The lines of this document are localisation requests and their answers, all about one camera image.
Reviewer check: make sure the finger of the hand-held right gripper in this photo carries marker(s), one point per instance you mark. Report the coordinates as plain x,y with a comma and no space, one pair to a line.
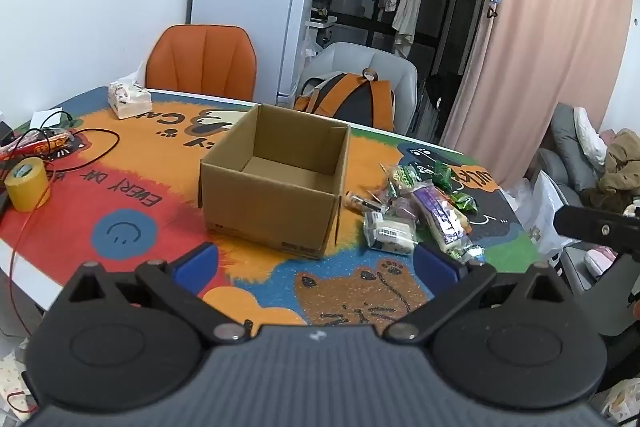
590,224

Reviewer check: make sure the white green snack packet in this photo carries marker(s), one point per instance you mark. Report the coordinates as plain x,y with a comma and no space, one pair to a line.
407,177

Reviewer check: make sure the grey sofa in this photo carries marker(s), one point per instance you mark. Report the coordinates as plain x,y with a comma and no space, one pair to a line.
565,142

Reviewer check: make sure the yellow tape roll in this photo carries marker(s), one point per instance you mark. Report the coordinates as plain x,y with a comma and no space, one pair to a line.
27,192

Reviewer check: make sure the dark purple snack packet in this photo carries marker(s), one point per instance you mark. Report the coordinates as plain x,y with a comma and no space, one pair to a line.
400,207

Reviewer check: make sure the metal framed glass door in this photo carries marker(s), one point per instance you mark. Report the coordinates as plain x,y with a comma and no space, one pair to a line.
472,7

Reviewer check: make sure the clear dark snack packet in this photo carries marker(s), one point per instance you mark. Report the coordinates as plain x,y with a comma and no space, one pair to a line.
367,204

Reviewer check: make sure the orange chair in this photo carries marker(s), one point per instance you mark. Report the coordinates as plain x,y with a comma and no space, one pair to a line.
200,62

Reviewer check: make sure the orange black backpack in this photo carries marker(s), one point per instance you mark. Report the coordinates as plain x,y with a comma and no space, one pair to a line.
350,99

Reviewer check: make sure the long red snack package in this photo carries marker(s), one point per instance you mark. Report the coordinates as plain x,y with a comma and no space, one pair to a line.
50,142

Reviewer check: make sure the white paper sheet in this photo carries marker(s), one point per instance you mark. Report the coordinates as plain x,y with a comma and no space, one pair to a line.
45,117

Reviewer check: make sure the brown clothing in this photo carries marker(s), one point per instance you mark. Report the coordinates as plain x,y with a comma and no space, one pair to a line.
622,167

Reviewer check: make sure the clear plastic bag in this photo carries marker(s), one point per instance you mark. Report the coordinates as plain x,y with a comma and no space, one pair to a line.
310,44

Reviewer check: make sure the white plastic bag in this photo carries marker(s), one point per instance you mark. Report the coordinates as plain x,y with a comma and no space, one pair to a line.
542,212

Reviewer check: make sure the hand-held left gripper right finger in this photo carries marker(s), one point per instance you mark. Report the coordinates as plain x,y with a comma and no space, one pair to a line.
435,264

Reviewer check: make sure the pink curtain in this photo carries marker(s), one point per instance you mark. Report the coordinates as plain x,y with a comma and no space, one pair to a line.
550,32

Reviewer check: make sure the brown curtain hook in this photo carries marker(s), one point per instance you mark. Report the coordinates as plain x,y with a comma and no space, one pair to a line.
492,13

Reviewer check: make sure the grey chair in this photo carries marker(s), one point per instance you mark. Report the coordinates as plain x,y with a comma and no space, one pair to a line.
350,57

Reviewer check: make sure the tissue pack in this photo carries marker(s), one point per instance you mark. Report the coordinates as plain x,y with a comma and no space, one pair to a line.
130,102

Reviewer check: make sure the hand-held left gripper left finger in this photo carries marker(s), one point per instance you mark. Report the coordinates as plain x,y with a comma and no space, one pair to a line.
195,264

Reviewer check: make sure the brown cardboard box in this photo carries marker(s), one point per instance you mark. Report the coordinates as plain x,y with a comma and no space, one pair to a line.
265,207

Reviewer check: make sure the white pillow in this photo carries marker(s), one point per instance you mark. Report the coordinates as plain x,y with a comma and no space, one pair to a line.
590,137

